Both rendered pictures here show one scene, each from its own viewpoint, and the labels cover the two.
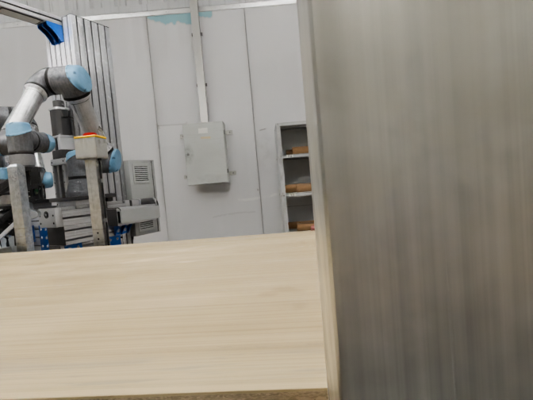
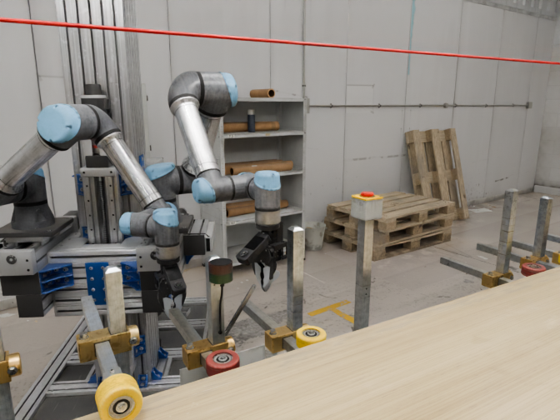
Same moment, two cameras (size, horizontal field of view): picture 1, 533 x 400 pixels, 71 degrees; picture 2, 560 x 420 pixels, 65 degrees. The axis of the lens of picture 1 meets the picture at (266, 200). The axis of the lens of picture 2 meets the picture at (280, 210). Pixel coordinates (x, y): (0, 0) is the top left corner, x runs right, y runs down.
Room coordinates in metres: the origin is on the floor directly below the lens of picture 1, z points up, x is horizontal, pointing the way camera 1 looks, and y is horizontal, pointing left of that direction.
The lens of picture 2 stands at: (0.25, 1.52, 1.50)
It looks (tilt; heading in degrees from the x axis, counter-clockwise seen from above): 13 degrees down; 325
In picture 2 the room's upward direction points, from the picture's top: straight up
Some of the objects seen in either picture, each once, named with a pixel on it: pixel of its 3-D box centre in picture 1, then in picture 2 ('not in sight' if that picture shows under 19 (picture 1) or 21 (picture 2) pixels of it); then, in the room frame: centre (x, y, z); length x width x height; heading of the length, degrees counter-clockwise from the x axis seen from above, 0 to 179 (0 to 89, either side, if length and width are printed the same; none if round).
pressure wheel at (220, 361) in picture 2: not in sight; (223, 377); (1.10, 1.10, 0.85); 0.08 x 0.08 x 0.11
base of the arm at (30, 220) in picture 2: not in sight; (32, 212); (2.17, 1.36, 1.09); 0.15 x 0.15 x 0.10
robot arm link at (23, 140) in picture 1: (20, 139); (267, 190); (1.31, 0.83, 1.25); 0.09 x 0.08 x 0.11; 177
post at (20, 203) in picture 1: (24, 237); (294, 304); (1.22, 0.79, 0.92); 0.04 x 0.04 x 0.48; 85
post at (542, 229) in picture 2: not in sight; (539, 250); (1.10, -0.45, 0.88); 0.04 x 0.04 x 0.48; 85
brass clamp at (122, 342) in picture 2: not in sight; (108, 341); (1.27, 1.31, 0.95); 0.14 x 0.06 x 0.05; 85
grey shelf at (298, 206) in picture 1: (326, 201); (253, 183); (3.71, -0.59, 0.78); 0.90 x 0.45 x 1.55; 90
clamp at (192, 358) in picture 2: not in sight; (209, 351); (1.24, 1.07, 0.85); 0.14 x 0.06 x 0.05; 85
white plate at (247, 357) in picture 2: not in sight; (224, 372); (1.26, 1.01, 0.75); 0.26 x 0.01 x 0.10; 85
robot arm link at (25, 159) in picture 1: (22, 161); (267, 216); (1.31, 0.83, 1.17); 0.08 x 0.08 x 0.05
